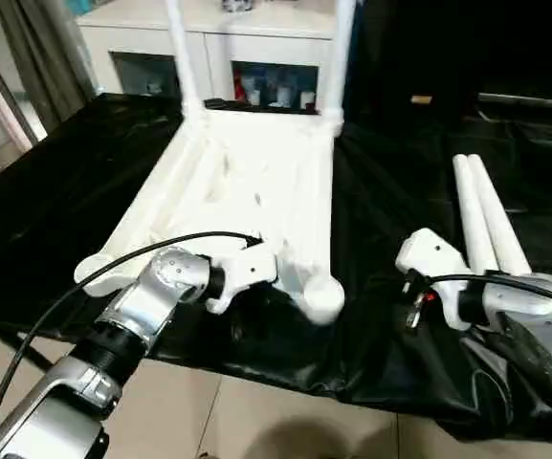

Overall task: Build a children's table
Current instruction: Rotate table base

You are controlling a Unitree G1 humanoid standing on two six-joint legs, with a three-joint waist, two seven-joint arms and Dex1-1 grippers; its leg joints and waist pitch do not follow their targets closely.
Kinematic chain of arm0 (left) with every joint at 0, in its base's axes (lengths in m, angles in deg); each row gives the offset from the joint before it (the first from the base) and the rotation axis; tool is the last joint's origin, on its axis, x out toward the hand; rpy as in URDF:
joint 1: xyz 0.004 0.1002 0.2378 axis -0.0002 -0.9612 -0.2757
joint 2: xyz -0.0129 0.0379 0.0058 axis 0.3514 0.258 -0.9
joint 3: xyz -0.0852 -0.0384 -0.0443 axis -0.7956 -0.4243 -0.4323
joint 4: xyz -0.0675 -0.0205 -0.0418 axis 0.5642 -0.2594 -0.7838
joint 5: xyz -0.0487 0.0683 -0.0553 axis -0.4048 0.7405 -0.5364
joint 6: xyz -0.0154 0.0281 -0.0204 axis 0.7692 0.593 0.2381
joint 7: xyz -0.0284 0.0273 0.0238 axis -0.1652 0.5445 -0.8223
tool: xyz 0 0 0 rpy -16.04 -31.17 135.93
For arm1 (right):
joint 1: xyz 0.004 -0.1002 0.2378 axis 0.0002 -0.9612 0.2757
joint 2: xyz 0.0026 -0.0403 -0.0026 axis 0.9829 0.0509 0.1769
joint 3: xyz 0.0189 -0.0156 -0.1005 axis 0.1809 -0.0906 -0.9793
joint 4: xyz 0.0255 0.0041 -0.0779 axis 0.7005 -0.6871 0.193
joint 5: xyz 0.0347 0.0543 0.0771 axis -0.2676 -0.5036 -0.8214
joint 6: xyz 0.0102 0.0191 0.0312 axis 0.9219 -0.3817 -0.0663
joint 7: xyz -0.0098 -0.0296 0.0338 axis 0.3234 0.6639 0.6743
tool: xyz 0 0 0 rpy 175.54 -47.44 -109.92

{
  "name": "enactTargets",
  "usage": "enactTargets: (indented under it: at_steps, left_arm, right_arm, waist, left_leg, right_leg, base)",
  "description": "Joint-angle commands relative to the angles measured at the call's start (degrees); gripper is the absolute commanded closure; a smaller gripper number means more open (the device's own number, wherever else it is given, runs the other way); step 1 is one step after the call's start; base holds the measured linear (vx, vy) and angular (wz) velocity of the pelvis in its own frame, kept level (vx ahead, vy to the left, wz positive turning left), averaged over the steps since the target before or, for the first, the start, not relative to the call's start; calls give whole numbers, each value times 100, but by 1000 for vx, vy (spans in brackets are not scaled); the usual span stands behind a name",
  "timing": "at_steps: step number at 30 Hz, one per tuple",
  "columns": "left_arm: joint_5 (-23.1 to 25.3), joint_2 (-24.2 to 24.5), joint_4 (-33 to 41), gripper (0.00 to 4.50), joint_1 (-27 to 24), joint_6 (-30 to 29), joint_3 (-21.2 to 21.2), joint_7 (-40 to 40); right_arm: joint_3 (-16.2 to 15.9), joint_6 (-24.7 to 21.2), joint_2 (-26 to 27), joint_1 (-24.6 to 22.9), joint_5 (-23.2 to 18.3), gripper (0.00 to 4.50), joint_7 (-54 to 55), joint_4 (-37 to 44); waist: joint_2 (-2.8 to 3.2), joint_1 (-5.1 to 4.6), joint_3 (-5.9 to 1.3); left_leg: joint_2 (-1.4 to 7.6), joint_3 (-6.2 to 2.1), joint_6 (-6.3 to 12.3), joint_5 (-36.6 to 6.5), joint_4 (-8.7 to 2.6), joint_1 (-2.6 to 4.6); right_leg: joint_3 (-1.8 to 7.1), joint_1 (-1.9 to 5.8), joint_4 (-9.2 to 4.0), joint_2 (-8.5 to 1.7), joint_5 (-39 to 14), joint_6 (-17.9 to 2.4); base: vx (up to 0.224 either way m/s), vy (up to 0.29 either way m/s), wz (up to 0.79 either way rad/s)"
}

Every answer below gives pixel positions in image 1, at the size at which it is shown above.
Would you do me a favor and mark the white plastic table leg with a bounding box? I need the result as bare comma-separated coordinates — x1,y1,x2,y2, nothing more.
321,0,357,136
164,0,201,117
451,153,497,274
466,153,534,277

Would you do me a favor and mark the white plastic table top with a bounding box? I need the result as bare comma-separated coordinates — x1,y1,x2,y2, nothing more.
73,95,347,326

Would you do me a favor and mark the black mat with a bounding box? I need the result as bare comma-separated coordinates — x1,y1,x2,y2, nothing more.
0,90,552,444

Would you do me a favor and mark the small red item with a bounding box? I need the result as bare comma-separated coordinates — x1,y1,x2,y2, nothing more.
233,70,249,102

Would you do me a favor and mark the black work table leg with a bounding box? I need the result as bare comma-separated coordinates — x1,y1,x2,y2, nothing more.
15,329,55,370

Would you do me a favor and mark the long black bar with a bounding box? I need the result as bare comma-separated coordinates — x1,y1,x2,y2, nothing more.
477,92,552,110

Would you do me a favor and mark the white cabinet with glass doors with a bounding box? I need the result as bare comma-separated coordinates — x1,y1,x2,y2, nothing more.
77,0,356,115

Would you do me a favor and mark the dark patterned small object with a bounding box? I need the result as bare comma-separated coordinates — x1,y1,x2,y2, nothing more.
220,0,258,14

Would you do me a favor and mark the grey curtain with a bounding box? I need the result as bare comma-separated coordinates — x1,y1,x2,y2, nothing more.
0,0,96,136

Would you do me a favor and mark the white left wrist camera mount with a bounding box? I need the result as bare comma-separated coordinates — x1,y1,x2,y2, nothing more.
205,237,280,316

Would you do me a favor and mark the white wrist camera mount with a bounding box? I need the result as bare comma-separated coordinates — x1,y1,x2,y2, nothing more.
205,237,280,316
393,227,474,332

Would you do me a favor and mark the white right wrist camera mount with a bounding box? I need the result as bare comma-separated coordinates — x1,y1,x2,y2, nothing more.
393,227,474,332

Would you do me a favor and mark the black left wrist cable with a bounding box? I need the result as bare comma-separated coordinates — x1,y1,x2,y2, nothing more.
0,230,266,459

